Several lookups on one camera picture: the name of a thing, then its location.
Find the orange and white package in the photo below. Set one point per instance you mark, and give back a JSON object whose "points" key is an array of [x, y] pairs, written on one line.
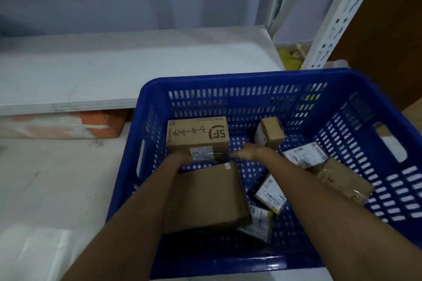
{"points": [[99, 122]]}

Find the person's right forearm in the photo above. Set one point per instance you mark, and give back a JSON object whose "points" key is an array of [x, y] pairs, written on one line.
{"points": [[329, 224]]}

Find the white plastic bag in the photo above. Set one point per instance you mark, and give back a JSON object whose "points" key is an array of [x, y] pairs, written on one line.
{"points": [[336, 64]]}

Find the person's left hand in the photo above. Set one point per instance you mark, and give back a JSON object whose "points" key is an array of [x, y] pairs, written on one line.
{"points": [[179, 160]]}

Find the blue plastic basket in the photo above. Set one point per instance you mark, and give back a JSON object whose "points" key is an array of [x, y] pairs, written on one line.
{"points": [[214, 76]]}

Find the cube box marked 3-3-418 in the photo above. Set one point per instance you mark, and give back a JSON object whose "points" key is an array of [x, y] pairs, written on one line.
{"points": [[346, 182]]}

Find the box marked 1-3-1002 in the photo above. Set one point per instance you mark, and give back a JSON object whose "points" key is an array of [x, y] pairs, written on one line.
{"points": [[207, 198]]}

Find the white metal shelving rack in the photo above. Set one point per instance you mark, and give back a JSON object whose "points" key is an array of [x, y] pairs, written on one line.
{"points": [[132, 70]]}

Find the yellow plastic bag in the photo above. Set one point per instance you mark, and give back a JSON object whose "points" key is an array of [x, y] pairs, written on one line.
{"points": [[288, 58]]}

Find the small box marked 2-3-8160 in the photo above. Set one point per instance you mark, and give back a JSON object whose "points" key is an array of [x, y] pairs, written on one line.
{"points": [[273, 132]]}

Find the cardboard box with black logo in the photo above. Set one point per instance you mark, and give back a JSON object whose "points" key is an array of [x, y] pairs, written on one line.
{"points": [[184, 136]]}

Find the person's right hand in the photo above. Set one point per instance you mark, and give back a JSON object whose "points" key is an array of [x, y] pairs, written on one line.
{"points": [[260, 155]]}

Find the person's left forearm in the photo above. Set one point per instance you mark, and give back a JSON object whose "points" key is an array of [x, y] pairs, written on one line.
{"points": [[132, 224]]}

